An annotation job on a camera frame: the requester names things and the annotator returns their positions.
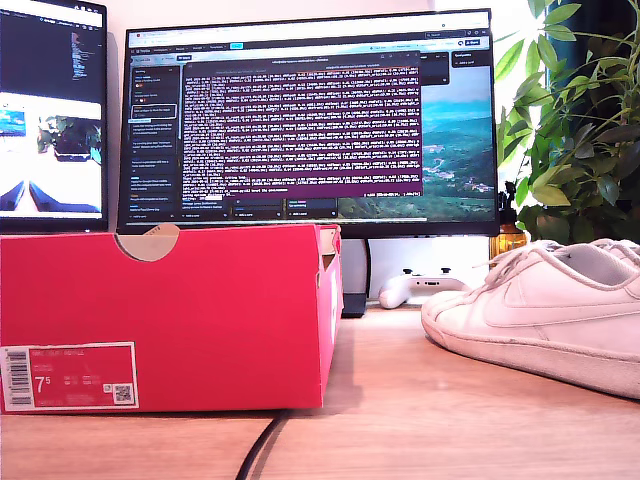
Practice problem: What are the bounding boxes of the red cardboard shoebox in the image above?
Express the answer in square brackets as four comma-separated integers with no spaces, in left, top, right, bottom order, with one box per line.
[0,223,345,415]

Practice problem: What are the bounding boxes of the monitor stand with black base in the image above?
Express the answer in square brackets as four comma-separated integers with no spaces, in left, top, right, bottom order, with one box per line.
[341,237,372,319]

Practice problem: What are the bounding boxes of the white game controller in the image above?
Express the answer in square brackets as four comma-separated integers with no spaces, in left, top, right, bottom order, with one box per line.
[378,268,474,310]

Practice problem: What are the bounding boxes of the wide black monitor with terminal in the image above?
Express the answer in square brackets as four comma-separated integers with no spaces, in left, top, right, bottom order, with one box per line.
[115,8,502,240]

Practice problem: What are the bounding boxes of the amber pump bottle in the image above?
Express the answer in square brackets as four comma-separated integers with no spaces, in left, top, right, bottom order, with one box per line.
[489,180,529,262]

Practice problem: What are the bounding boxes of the green leafy houseplant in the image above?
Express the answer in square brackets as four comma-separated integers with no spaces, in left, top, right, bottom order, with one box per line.
[494,0,640,246]

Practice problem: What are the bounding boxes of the black cable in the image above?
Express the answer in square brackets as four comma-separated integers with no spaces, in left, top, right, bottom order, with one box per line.
[234,410,292,480]

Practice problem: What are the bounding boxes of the black monitor with camera feeds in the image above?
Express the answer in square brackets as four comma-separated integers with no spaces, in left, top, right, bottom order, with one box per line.
[0,0,109,234]

